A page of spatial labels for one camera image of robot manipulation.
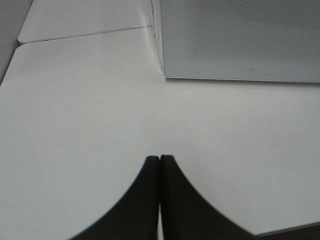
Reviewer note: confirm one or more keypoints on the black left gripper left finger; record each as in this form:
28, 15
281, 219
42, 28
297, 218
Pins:
135, 216

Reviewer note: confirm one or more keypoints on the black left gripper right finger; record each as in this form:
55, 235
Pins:
186, 215

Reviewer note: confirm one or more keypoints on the white microwave oven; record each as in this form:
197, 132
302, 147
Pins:
155, 19

